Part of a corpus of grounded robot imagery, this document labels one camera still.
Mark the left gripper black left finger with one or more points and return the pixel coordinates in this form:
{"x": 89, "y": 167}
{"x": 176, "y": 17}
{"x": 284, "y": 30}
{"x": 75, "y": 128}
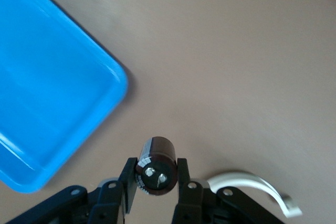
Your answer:
{"x": 110, "y": 197}

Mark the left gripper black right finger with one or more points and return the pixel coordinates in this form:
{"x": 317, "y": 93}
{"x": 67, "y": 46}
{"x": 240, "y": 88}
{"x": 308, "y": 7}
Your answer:
{"x": 194, "y": 200}

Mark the blue plastic tray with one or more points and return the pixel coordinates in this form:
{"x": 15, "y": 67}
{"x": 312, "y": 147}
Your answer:
{"x": 47, "y": 90}

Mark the large white pipe clamp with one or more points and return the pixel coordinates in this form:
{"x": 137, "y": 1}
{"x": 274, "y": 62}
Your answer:
{"x": 236, "y": 178}

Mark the brown cylindrical capacitor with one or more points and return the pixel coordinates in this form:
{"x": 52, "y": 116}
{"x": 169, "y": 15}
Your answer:
{"x": 160, "y": 153}

